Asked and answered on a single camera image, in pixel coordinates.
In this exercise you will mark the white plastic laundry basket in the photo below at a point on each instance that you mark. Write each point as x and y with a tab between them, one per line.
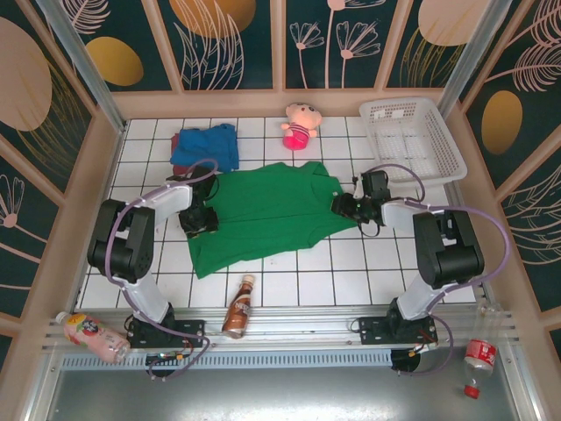
407	144

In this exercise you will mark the maroon tank top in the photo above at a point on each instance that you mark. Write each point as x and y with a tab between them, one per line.
179	169

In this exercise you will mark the green tank top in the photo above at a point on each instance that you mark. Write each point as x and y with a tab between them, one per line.
263	210

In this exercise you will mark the blue tank top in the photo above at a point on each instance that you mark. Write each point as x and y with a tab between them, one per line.
206	144

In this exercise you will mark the pink plush doll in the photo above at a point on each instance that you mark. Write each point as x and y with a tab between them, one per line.
302	118

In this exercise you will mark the brown drink bottle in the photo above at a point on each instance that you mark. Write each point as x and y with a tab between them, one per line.
239	311

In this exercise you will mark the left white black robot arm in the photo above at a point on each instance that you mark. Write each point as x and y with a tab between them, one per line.
120	250

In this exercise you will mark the pink drink bottle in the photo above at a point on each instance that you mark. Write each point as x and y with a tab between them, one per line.
92	335

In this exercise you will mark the grey metal panel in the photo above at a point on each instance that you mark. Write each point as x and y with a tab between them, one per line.
263	394

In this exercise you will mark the red label cola bottle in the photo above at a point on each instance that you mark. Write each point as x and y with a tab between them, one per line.
480	353

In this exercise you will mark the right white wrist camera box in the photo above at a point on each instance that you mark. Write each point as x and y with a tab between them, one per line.
360	186

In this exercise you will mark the aluminium rail base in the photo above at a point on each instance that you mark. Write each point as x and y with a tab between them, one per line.
337	326

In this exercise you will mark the aluminium frame post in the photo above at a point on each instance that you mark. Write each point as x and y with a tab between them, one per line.
83	57
464	61

